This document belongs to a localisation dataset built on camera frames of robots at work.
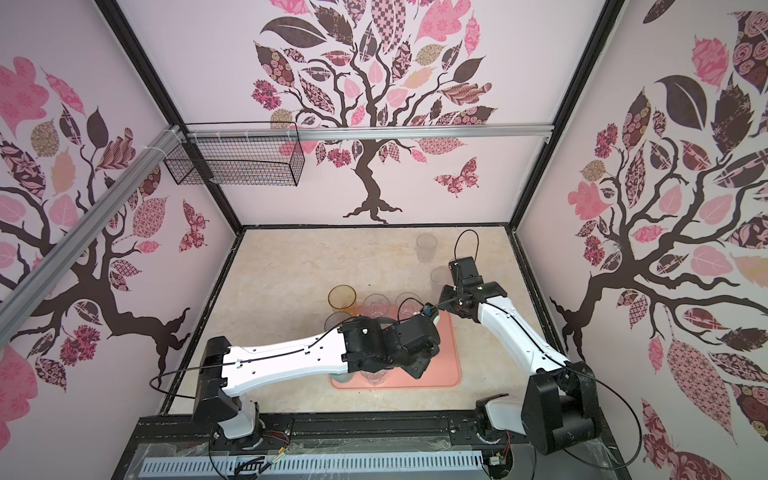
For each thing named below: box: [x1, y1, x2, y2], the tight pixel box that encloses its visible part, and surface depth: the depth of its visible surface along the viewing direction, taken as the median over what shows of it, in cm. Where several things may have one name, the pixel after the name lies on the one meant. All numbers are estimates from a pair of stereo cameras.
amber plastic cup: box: [327, 284, 357, 310], surface depth 87 cm
